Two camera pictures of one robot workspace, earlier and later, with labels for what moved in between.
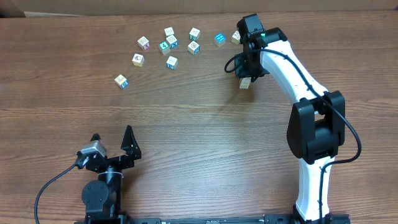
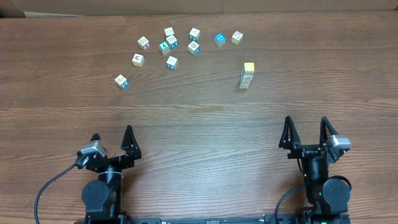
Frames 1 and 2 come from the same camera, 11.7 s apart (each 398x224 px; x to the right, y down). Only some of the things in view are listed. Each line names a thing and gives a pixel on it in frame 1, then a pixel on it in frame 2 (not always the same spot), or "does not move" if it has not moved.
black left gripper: (131, 152) does not move
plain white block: (172, 63) does not move
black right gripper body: (249, 67) → (303, 151)
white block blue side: (121, 81) does not move
